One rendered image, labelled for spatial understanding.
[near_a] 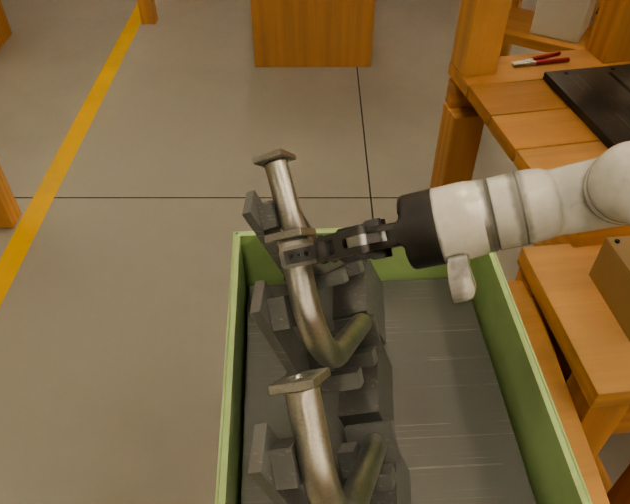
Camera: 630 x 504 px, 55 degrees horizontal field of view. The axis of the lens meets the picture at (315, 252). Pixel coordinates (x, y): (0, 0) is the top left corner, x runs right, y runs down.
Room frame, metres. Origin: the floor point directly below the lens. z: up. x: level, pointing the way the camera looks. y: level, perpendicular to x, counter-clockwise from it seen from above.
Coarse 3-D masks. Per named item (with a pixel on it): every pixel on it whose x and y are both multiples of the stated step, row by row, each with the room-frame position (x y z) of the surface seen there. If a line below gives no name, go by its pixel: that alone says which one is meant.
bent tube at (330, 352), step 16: (272, 240) 0.44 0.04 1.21; (288, 240) 0.45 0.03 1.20; (304, 240) 0.45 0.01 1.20; (288, 272) 0.43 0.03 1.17; (304, 272) 0.43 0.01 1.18; (288, 288) 0.42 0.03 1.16; (304, 288) 0.41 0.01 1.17; (304, 304) 0.40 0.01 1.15; (320, 304) 0.41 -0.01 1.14; (304, 320) 0.39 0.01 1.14; (320, 320) 0.40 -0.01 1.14; (352, 320) 0.51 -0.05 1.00; (368, 320) 0.53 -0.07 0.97; (304, 336) 0.39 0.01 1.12; (320, 336) 0.39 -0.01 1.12; (336, 336) 0.45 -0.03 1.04; (352, 336) 0.46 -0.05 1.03; (320, 352) 0.38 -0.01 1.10; (336, 352) 0.39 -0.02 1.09; (352, 352) 0.43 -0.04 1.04
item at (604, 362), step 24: (528, 264) 0.77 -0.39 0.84; (552, 264) 0.76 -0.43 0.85; (576, 264) 0.76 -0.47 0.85; (552, 288) 0.70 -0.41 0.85; (576, 288) 0.70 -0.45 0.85; (552, 312) 0.66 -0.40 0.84; (576, 312) 0.65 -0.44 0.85; (600, 312) 0.65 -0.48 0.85; (576, 336) 0.60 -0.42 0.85; (600, 336) 0.60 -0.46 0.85; (624, 336) 0.60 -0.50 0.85; (576, 360) 0.56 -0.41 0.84; (600, 360) 0.55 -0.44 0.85; (624, 360) 0.55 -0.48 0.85; (600, 384) 0.51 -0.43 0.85; (624, 384) 0.51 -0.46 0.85
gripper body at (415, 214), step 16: (416, 192) 0.46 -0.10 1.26; (400, 208) 0.44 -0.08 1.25; (416, 208) 0.43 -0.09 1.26; (384, 224) 0.42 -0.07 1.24; (400, 224) 0.42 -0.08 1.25; (416, 224) 0.42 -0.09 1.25; (432, 224) 0.41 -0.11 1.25; (400, 240) 0.41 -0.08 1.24; (416, 240) 0.41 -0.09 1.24; (432, 240) 0.41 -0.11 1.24; (416, 256) 0.40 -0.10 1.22; (432, 256) 0.40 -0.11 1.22
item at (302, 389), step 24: (288, 384) 0.28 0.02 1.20; (312, 384) 0.27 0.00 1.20; (288, 408) 0.28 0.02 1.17; (312, 408) 0.27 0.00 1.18; (312, 432) 0.26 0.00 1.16; (312, 456) 0.24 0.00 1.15; (360, 456) 0.32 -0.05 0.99; (384, 456) 0.34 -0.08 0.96; (312, 480) 0.23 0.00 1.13; (336, 480) 0.23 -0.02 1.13; (360, 480) 0.28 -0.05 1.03
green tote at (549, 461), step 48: (240, 240) 0.72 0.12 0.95; (240, 288) 0.64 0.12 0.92; (480, 288) 0.67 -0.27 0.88; (240, 336) 0.57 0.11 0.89; (240, 384) 0.50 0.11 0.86; (528, 384) 0.45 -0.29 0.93; (240, 432) 0.44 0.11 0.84; (528, 432) 0.41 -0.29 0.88; (240, 480) 0.38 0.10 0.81; (576, 480) 0.31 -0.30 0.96
